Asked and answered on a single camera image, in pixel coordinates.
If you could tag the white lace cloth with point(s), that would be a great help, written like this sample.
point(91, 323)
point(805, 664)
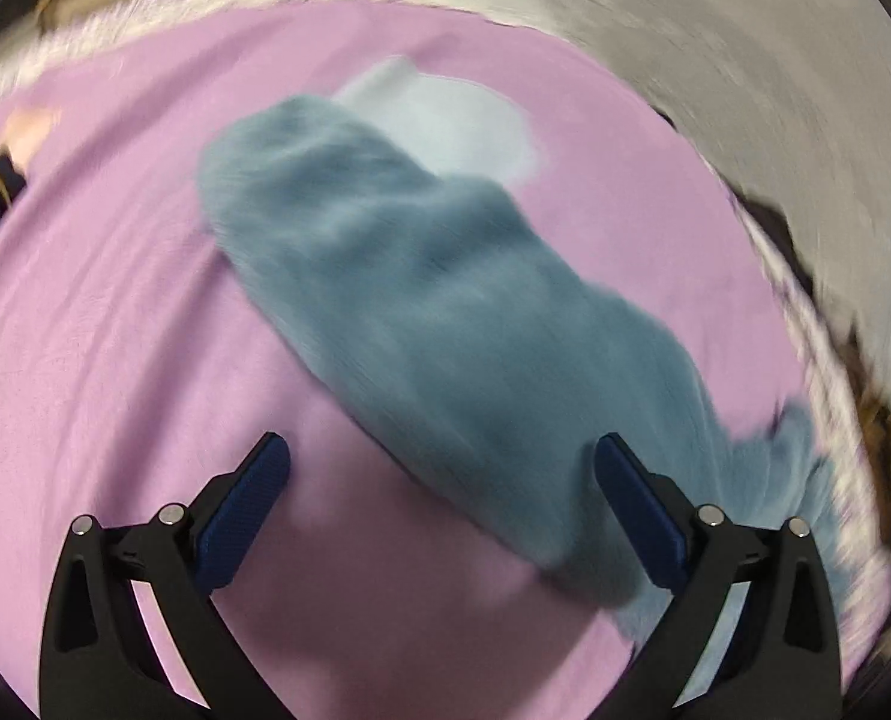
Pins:
point(715, 52)

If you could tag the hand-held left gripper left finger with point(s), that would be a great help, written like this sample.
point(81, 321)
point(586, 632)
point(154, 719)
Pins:
point(246, 510)

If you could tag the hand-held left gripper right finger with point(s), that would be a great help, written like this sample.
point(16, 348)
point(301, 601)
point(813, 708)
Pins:
point(640, 517)

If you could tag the blue fleece garment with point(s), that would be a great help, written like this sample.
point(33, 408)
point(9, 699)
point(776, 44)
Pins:
point(430, 300)

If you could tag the purple printed blanket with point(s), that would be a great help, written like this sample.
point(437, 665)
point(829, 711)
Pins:
point(115, 315)

